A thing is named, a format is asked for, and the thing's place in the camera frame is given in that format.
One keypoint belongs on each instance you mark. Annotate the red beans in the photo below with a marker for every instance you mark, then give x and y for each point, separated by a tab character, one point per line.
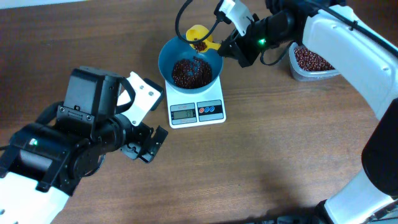
192	73
200	46
310	61

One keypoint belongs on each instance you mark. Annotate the yellow measuring scoop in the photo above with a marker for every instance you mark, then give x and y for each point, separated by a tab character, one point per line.
197	32

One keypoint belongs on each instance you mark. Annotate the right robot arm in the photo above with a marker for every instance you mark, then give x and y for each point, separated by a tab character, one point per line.
365	59

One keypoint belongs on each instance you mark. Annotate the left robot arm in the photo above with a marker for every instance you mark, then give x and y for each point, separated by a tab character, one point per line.
44	161

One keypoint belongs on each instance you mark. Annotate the red beans in bowl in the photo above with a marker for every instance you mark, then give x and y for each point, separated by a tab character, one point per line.
192	73

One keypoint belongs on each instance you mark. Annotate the blue plastic bowl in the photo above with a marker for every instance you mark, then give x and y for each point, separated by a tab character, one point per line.
175	50

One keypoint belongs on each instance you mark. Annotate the white digital kitchen scale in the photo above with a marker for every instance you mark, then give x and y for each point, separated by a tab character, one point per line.
188	110

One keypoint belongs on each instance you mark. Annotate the clear plastic bean container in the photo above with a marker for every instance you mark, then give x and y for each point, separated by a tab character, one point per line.
305	76

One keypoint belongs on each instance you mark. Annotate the red beans in container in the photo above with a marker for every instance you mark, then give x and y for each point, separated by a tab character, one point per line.
310	61

